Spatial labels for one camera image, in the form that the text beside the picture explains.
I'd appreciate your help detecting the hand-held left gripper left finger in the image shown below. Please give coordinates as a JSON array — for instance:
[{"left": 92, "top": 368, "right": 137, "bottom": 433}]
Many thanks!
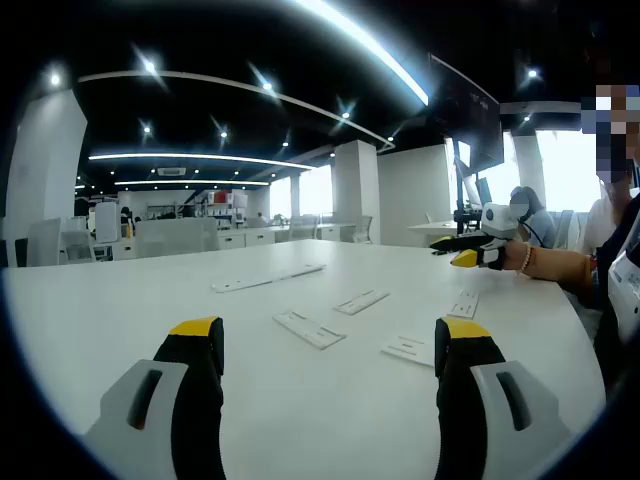
[{"left": 82, "top": 315, "right": 226, "bottom": 480}]

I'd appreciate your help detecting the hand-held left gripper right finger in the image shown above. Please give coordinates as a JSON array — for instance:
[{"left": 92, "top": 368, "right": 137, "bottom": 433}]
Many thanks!
[{"left": 433, "top": 315, "right": 574, "bottom": 480}]

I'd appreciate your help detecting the white socket holder cover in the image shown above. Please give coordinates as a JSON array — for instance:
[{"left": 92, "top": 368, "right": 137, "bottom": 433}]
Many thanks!
[
  {"left": 332, "top": 289, "right": 391, "bottom": 317},
  {"left": 271, "top": 310, "right": 348, "bottom": 352},
  {"left": 380, "top": 335, "right": 437, "bottom": 369},
  {"left": 446, "top": 288, "right": 481, "bottom": 321}
]

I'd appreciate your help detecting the long white socket holder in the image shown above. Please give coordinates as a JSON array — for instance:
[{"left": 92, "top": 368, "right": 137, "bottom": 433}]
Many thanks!
[{"left": 209, "top": 263, "right": 327, "bottom": 294}]

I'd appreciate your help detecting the person's right hand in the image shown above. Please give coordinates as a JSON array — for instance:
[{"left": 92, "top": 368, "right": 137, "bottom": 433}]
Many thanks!
[{"left": 501, "top": 238, "right": 526, "bottom": 275}]

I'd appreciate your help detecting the black monitor stand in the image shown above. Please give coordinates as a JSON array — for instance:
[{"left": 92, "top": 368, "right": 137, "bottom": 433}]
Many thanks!
[{"left": 451, "top": 153, "right": 484, "bottom": 237}]

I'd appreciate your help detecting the white desk partition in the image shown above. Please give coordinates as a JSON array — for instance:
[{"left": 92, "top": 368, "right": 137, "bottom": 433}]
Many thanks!
[{"left": 135, "top": 217, "right": 221, "bottom": 261}]

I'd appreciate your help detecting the white chest device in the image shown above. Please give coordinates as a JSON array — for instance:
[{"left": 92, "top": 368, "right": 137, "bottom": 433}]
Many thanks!
[{"left": 606, "top": 248, "right": 640, "bottom": 347}]

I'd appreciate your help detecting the white drawer cabinet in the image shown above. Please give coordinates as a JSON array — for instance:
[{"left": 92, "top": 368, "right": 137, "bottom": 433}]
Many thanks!
[{"left": 217, "top": 229, "right": 277, "bottom": 249}]

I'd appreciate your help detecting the long ceiling light strip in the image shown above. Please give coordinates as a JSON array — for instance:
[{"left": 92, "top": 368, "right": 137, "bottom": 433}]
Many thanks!
[{"left": 291, "top": 0, "right": 431, "bottom": 107}]

